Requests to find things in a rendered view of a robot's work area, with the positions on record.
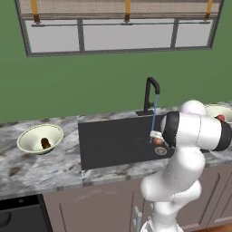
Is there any beige window blind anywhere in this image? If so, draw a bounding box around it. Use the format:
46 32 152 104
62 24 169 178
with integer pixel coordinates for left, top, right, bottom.
17 0 224 21

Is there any round metal sink drain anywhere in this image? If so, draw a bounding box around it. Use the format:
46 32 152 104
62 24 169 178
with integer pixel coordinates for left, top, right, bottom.
154 146 168 156

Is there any orange blind strap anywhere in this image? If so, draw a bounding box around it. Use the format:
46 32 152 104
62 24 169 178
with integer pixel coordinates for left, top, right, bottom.
124 0 132 23
204 0 214 22
30 0 41 24

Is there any brown sweet potato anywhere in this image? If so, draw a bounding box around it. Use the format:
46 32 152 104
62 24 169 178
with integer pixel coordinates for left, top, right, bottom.
40 137 52 150

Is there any cream bowl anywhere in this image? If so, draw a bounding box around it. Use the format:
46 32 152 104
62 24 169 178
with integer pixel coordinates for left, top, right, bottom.
16 123 64 156
204 103 232 125

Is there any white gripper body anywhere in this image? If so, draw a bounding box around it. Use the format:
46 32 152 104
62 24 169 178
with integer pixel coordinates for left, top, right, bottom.
150 130 164 140

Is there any taupe cupboard door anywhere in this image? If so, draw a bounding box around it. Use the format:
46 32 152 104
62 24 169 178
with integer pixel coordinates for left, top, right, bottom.
41 179 153 232
178 165 232 231

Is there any blue water stream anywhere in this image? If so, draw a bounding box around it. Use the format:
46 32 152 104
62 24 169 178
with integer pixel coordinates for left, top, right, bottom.
150 93 160 132

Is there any black dishwasher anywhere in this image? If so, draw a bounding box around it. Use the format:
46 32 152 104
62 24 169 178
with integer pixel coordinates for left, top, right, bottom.
0 194 53 232

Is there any silver cupboard handle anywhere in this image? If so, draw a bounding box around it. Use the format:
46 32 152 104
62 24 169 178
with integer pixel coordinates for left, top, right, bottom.
132 206 143 232

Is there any orange peach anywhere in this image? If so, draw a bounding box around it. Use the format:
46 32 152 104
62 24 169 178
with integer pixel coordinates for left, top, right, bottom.
152 137 163 147

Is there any dark grey sink basin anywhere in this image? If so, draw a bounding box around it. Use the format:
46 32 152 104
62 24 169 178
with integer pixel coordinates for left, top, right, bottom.
77 113 176 171

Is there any black sink faucet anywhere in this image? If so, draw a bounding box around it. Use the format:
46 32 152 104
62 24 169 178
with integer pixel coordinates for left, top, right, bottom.
135 76 161 117

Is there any grey framed window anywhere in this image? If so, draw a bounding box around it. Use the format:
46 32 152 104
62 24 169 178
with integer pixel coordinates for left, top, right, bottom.
14 0 226 58

